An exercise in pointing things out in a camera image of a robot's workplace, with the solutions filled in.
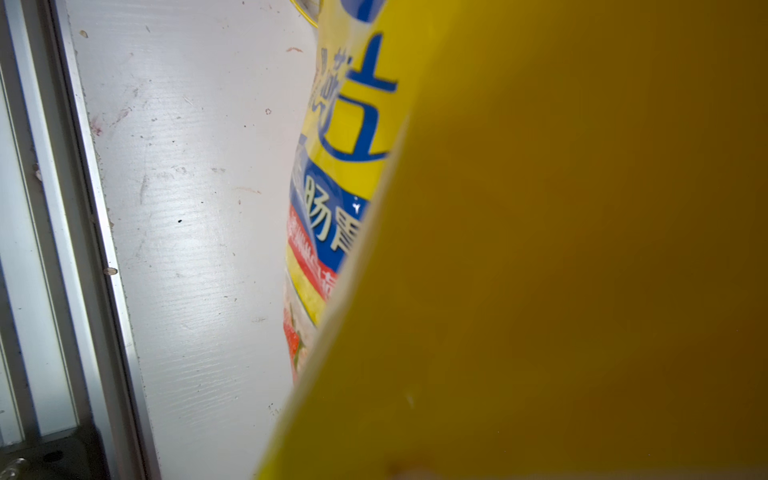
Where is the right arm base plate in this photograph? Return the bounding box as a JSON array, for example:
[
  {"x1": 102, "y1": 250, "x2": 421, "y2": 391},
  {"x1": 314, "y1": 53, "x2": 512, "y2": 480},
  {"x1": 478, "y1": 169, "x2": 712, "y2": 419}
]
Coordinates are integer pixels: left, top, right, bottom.
[{"x1": 1, "y1": 426, "x2": 110, "y2": 480}]

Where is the aluminium frame rail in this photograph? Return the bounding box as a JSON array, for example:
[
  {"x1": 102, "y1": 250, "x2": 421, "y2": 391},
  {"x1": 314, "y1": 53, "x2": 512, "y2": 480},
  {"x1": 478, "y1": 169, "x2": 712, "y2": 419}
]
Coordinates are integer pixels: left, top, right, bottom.
[{"x1": 1, "y1": 1, "x2": 160, "y2": 479}]

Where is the yellow oats bag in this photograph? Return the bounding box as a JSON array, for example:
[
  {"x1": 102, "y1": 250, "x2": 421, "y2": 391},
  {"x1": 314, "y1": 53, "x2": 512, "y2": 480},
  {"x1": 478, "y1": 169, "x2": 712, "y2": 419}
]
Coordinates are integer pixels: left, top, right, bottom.
[{"x1": 255, "y1": 1, "x2": 767, "y2": 479}]

